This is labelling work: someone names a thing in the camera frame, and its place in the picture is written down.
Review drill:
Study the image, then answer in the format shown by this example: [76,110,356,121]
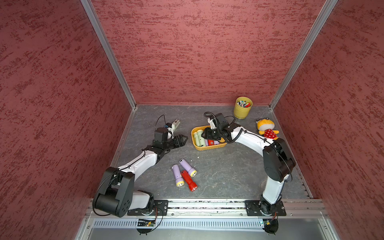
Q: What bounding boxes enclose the yellow plastic storage box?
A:
[191,126,227,151]

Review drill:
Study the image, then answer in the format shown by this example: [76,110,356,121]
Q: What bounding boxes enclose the green flashlight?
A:
[196,130,206,148]
[193,132,200,147]

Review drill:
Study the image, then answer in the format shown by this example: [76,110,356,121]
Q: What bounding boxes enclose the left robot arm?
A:
[92,127,188,218]

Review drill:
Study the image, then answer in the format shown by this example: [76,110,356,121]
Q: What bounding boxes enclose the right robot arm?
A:
[202,124,296,216]

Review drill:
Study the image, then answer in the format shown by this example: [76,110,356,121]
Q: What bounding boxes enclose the yellow pen cup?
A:
[234,97,253,120]

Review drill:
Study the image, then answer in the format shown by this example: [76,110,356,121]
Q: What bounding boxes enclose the pens in cup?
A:
[237,101,252,108]

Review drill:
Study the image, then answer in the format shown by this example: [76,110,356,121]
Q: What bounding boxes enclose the yellow plush toy red dress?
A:
[256,118,279,140]

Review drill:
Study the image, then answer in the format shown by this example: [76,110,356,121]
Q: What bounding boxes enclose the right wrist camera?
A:
[207,113,230,130]

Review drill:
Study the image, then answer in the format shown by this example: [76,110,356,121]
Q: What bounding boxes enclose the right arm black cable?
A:
[203,111,245,145]

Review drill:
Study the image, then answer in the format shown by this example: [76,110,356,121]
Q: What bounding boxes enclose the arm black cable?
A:
[154,113,168,130]
[203,111,245,145]

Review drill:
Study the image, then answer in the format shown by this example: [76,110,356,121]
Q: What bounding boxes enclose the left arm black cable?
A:
[154,113,168,130]

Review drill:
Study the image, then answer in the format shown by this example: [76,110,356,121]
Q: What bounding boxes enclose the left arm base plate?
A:
[127,200,169,217]

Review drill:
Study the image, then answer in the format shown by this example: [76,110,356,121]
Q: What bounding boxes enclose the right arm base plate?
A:
[245,200,287,217]

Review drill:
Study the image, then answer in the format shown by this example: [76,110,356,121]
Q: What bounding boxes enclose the aluminium front rail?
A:
[85,197,329,218]

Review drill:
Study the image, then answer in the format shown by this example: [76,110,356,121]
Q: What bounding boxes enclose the left corner aluminium post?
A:
[81,0,137,111]

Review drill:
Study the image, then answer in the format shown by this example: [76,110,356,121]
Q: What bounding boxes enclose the corner aluminium post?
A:
[269,0,338,112]
[81,0,137,111]

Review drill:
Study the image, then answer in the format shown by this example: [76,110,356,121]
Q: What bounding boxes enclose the right corner aluminium post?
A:
[269,0,338,112]

